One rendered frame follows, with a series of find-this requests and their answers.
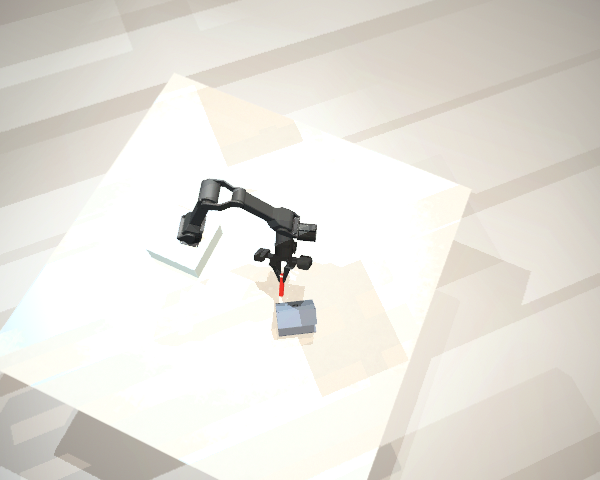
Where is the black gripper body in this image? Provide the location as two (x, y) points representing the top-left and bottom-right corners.
(254, 239), (313, 270)

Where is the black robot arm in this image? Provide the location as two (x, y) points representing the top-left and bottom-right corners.
(177, 178), (317, 254)

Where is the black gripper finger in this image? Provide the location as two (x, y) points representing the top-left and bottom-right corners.
(268, 261), (282, 282)
(283, 264), (297, 283)

